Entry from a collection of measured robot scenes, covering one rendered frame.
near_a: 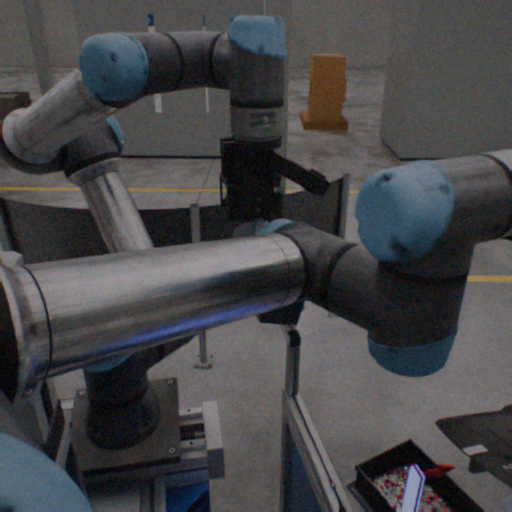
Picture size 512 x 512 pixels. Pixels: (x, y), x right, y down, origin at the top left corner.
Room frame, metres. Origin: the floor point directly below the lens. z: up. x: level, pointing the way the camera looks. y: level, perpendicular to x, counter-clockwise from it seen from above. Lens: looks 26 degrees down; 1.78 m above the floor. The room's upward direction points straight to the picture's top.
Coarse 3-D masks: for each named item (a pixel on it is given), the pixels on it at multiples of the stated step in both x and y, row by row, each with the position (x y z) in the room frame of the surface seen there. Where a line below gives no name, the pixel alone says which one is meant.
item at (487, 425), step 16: (464, 416) 0.60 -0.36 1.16; (480, 416) 0.59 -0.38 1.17; (496, 416) 0.59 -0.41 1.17; (448, 432) 0.56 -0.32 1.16; (464, 432) 0.55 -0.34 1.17; (480, 432) 0.55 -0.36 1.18; (496, 432) 0.54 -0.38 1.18; (464, 448) 0.51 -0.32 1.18; (496, 448) 0.51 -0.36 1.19; (480, 464) 0.47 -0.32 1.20
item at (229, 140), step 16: (224, 144) 0.64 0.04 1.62; (240, 144) 0.64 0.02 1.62; (256, 144) 0.63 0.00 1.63; (272, 144) 0.64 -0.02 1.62; (224, 160) 0.65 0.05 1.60; (240, 160) 0.64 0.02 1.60; (256, 160) 0.65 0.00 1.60; (224, 176) 0.65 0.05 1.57; (240, 176) 0.64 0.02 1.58; (256, 176) 0.65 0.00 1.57; (272, 176) 0.66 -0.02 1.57; (240, 192) 0.63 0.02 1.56; (256, 192) 0.63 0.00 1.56; (272, 192) 0.64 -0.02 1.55; (240, 208) 0.65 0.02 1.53; (256, 208) 0.64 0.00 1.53; (272, 208) 0.64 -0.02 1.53
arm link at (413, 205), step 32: (448, 160) 0.37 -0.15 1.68; (480, 160) 0.37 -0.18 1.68; (384, 192) 0.33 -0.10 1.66; (416, 192) 0.32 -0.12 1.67; (448, 192) 0.33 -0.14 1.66; (480, 192) 0.34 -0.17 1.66; (384, 224) 0.33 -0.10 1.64; (416, 224) 0.31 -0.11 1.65; (448, 224) 0.32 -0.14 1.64; (480, 224) 0.33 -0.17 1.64; (384, 256) 0.32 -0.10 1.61; (416, 256) 0.32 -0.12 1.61; (448, 256) 0.32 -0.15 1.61
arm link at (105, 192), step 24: (72, 144) 0.87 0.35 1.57; (96, 144) 0.90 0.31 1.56; (120, 144) 0.96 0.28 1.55; (72, 168) 0.88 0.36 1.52; (96, 168) 0.88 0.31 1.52; (96, 192) 0.87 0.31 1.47; (120, 192) 0.89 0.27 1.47; (96, 216) 0.86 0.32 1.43; (120, 216) 0.86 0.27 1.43; (120, 240) 0.84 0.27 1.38; (144, 240) 0.86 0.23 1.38; (192, 336) 0.80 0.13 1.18
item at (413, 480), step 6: (414, 474) 0.47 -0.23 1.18; (408, 480) 0.47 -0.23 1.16; (414, 480) 0.46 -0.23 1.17; (408, 486) 0.47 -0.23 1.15; (414, 486) 0.46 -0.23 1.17; (408, 492) 0.47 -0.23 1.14; (414, 492) 0.46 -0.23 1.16; (408, 498) 0.47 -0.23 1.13; (414, 498) 0.46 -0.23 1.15; (408, 504) 0.46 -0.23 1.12; (414, 504) 0.46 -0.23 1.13; (402, 510) 0.47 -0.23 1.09; (408, 510) 0.46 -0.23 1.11
